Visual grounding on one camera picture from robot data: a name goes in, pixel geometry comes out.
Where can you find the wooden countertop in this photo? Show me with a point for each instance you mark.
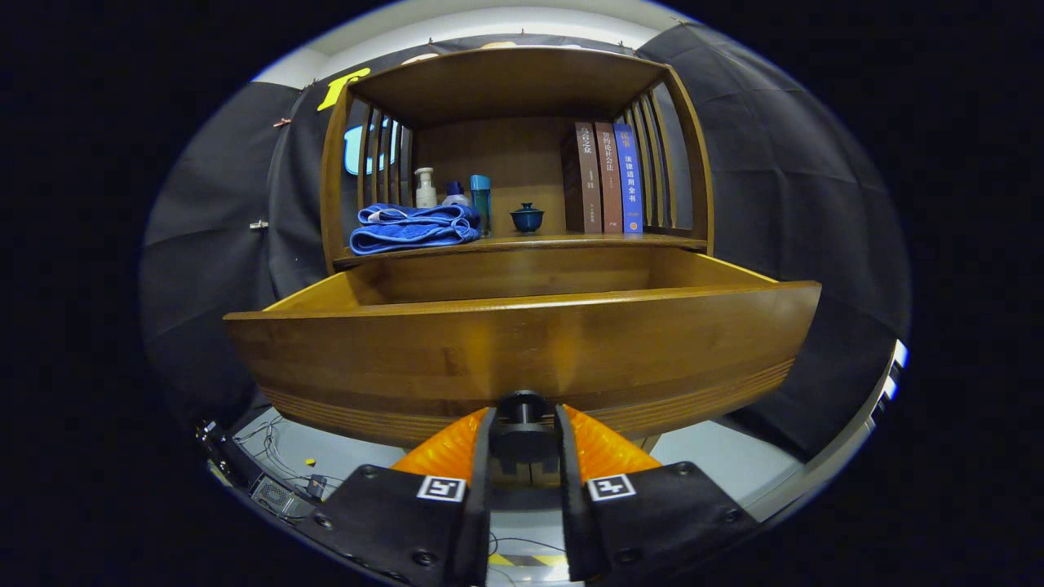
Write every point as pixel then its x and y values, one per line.
pixel 571 241

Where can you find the white panel with dark slots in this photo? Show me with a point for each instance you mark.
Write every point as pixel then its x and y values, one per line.
pixel 889 383

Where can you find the dark brown book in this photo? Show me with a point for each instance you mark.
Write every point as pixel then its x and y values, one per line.
pixel 583 187

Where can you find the blue folded towel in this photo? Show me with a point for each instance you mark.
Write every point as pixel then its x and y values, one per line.
pixel 408 232

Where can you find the black electronic device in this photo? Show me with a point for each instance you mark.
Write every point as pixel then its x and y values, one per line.
pixel 273 493

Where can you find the wooden drawer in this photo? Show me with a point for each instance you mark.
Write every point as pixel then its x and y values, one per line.
pixel 522 350

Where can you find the blue book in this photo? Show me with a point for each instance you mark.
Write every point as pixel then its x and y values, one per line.
pixel 629 187

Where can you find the white blue-capped lotion bottle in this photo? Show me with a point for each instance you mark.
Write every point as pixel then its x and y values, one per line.
pixel 455 197

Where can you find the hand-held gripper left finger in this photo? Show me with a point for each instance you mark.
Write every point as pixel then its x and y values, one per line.
pixel 481 505

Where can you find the white pump bottle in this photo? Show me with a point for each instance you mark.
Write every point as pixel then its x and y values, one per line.
pixel 425 194

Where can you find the wooden cabinet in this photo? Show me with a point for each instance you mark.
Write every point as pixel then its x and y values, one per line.
pixel 506 81

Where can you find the dark blue lidded teacup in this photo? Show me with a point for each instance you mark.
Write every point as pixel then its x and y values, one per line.
pixel 527 220

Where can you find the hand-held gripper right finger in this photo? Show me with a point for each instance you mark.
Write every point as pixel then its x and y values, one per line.
pixel 571 505

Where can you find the teal bottle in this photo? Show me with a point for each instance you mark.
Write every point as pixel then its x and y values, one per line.
pixel 481 204

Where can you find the reddish brown book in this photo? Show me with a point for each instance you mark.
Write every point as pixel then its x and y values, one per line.
pixel 610 187

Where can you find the yellow black floor tape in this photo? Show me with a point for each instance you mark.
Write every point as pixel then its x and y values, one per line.
pixel 510 559

